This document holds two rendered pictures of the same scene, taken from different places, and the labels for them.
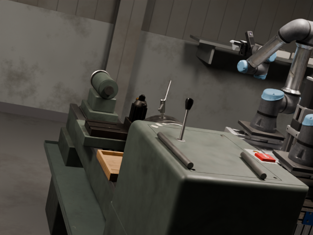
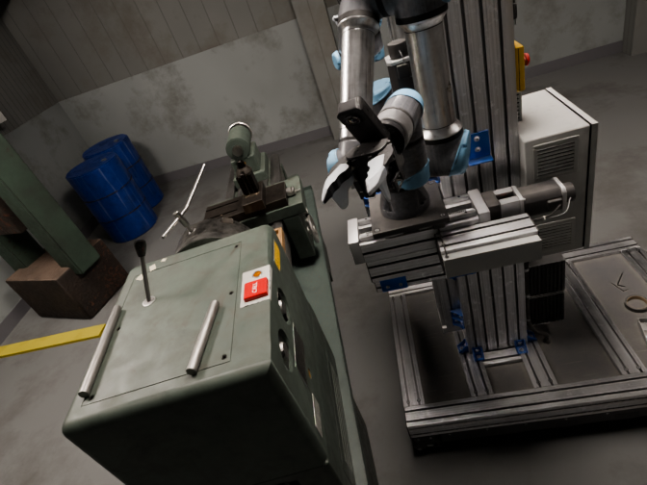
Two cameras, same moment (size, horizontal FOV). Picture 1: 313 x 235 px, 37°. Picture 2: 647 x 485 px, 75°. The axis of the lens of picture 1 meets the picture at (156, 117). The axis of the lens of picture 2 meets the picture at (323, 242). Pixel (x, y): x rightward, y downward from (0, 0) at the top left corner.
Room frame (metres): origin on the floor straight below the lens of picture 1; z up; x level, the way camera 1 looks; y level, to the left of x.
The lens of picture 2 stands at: (1.08, -1.00, 1.88)
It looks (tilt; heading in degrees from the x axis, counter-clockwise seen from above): 34 degrees down; 28
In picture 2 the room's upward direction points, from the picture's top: 21 degrees counter-clockwise
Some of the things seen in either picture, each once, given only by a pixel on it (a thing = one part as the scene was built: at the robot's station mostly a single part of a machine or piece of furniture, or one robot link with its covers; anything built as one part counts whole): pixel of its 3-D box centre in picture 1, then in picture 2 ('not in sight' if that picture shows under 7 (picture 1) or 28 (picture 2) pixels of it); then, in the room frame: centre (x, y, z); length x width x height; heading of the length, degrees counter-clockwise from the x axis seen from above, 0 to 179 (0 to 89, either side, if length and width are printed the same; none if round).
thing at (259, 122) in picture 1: (265, 120); not in sight; (2.64, -0.61, 1.21); 0.15 x 0.15 x 0.10
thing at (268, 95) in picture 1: (271, 101); (381, 100); (2.65, -0.62, 1.33); 0.13 x 0.12 x 0.14; 126
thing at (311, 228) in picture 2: not in sight; (301, 222); (2.75, -0.02, 0.73); 0.27 x 0.12 x 0.27; 22
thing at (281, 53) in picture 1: (269, 50); not in sight; (5.67, -1.12, 1.44); 0.39 x 0.37 x 0.10; 104
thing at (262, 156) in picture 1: (264, 158); (256, 290); (1.71, -0.44, 1.26); 0.06 x 0.06 x 0.02; 22
